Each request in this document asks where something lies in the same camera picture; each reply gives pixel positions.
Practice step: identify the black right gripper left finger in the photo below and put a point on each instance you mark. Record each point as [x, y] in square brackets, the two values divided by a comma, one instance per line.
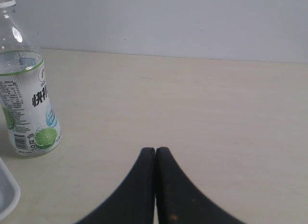
[133, 201]

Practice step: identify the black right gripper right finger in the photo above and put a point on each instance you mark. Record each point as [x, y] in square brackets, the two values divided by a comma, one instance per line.
[178, 200]

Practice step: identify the clear Gatorade drink bottle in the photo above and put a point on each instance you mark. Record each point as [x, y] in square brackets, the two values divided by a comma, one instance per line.
[33, 127]

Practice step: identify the white rectangular plastic tray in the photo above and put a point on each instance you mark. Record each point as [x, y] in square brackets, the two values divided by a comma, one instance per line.
[9, 191]

